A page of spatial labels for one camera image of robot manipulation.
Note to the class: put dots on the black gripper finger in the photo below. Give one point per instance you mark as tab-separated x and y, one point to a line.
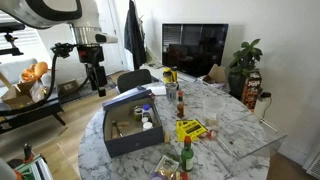
97	77
104	80

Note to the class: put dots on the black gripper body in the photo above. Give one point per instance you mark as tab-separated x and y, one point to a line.
90	54

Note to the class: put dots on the small brown block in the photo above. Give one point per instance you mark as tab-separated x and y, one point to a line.
167	136

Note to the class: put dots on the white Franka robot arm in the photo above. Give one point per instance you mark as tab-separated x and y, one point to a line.
50	10

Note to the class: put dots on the metal tumbler cup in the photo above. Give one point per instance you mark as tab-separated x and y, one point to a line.
171	92

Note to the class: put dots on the clear plastic cup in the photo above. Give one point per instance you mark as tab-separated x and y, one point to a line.
212	110

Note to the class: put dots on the black chair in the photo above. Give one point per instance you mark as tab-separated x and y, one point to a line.
133	80

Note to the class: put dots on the small closed cardboard box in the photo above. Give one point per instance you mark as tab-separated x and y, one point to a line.
68	86

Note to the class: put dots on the dark hanging coat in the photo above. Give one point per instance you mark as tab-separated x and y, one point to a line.
134	36

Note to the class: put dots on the round tin can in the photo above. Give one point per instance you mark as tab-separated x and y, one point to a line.
137	113

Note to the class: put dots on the white paper napkin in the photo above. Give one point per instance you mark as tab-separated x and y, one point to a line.
156	90

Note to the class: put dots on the white bottle with blue cap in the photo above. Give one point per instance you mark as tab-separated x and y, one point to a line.
147	112

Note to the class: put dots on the small slim white bottle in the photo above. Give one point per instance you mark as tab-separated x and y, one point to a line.
144	120

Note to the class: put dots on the orange plush toy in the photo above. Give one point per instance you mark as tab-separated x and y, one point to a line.
35	70

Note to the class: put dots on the yellow vitamin bottle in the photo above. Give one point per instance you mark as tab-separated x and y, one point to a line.
167	76

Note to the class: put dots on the wide white jar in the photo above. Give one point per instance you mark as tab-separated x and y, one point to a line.
147	126

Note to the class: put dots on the blue cardboard shoe box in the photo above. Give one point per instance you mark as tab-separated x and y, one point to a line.
133	144

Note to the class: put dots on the yellow and black bottle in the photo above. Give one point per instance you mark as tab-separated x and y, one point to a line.
174	74

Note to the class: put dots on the black bench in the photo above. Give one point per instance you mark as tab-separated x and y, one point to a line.
30	111

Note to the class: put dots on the white sofa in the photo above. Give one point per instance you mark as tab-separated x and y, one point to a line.
13	70

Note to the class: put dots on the open cardboard box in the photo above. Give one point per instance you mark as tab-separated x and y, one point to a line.
18	95

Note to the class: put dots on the red capped hot sauce bottle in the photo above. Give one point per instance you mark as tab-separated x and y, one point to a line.
180	107

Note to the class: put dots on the black flat screen television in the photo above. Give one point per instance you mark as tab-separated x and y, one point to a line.
195	50

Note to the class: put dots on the yellow printed packet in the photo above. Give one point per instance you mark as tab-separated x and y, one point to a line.
190	130

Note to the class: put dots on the black clamp with red part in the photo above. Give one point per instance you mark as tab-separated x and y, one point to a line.
27	152

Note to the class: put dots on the tan snack packet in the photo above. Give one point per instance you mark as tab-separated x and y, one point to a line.
166	165

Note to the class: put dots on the green and white box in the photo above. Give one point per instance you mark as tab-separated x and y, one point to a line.
35	168

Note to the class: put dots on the brown paper bag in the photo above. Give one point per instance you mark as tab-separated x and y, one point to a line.
216	74

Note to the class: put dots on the green bottle with red cap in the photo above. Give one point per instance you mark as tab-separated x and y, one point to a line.
187	156

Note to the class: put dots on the small red wrapper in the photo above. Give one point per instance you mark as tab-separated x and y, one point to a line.
212	134

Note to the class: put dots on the small red round item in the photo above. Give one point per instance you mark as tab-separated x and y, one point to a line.
183	176

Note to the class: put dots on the green potted plant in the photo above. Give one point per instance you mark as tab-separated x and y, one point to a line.
245	58

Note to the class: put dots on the clear acrylic chair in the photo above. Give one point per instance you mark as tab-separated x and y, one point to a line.
248	135

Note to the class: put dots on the white baseboard vent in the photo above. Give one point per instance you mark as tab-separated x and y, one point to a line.
314	166

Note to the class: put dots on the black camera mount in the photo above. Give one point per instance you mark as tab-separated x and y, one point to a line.
10	38

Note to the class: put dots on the black wall plug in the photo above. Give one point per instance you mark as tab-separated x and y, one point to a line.
265	95

